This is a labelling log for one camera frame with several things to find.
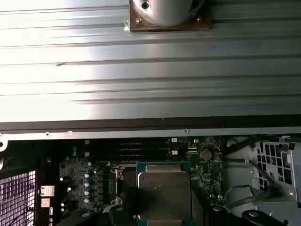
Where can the CPU socket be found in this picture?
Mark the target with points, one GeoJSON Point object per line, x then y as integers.
{"type": "Point", "coordinates": [120, 181]}

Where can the black PC case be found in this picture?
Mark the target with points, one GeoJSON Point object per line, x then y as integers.
{"type": "Point", "coordinates": [117, 135]}

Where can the small silver capacitor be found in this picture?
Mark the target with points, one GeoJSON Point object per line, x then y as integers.
{"type": "Point", "coordinates": [86, 184]}
{"type": "Point", "coordinates": [86, 200]}
{"type": "Point", "coordinates": [86, 192]}
{"type": "Point", "coordinates": [86, 175]}

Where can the green motherboard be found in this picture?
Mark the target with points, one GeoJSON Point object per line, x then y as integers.
{"type": "Point", "coordinates": [207, 174]}

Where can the silver port connector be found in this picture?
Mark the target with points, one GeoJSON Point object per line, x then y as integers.
{"type": "Point", "coordinates": [47, 191]}

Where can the silver coin cell battery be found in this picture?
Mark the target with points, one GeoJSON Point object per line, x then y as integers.
{"type": "Point", "coordinates": [206, 154]}

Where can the RAM slot black latches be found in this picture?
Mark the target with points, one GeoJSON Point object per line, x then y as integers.
{"type": "Point", "coordinates": [152, 148]}

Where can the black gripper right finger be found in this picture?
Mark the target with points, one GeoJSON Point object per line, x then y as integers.
{"type": "Point", "coordinates": [217, 215]}

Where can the metal drive cage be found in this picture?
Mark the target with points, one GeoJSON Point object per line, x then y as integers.
{"type": "Point", "coordinates": [282, 162]}

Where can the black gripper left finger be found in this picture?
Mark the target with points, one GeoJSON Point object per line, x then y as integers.
{"type": "Point", "coordinates": [130, 195]}

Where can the brown square base plate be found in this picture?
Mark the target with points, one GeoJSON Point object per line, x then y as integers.
{"type": "Point", "coordinates": [136, 24]}

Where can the silver CPU green substrate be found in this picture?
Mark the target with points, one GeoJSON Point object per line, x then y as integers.
{"type": "Point", "coordinates": [164, 193]}

